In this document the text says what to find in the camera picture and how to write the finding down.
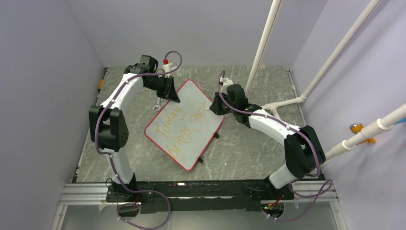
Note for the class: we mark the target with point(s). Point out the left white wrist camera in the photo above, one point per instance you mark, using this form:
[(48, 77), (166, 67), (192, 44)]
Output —
[(167, 67)]

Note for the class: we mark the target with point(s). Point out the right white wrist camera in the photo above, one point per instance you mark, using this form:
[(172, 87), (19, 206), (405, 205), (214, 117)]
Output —
[(224, 83)]

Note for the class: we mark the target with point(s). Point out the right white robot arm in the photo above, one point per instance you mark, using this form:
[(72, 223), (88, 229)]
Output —
[(302, 149)]

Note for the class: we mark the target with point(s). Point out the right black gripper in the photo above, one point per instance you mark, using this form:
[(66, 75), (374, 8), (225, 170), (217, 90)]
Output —
[(215, 107)]

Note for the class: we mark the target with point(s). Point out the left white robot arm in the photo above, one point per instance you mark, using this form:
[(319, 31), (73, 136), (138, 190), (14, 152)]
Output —
[(108, 129)]

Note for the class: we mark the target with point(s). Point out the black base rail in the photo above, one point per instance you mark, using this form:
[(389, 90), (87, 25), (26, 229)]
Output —
[(248, 195)]

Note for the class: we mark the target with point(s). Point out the orange tool at edge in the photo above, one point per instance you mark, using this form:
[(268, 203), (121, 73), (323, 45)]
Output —
[(100, 85)]

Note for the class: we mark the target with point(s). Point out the white PVC pipe right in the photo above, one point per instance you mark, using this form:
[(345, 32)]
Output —
[(373, 129)]

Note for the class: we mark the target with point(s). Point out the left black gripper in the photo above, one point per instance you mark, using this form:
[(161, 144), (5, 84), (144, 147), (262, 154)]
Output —
[(169, 92)]

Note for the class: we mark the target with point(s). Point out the silver wrench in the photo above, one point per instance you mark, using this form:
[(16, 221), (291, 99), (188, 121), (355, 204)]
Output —
[(157, 106)]

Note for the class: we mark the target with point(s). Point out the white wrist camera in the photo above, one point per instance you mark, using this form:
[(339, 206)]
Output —
[(224, 83), (167, 67)]

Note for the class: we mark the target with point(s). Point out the red-framed whiteboard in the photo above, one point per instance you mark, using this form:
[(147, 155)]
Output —
[(184, 130)]

